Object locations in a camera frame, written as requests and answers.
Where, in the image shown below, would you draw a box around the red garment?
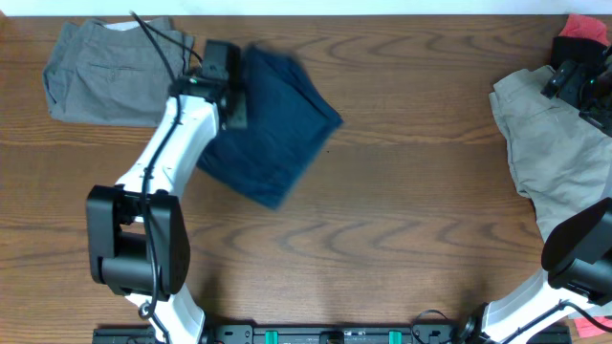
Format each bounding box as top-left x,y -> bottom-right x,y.
559,13 -> 610,46

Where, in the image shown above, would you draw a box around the light grey shorts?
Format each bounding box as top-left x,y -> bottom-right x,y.
489,66 -> 611,239

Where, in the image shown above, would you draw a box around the blue shorts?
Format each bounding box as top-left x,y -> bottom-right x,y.
197,45 -> 343,209

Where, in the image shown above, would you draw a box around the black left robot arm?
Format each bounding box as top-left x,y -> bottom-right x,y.
86,40 -> 246,343

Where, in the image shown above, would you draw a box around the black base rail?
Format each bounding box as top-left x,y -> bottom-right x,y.
92,324 -> 573,344

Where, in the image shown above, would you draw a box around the black garment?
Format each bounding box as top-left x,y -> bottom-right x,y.
550,36 -> 608,70

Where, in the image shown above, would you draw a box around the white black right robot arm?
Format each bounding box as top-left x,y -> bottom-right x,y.
462,60 -> 611,343

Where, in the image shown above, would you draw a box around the folded grey shorts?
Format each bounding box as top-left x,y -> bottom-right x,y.
42,19 -> 171,127

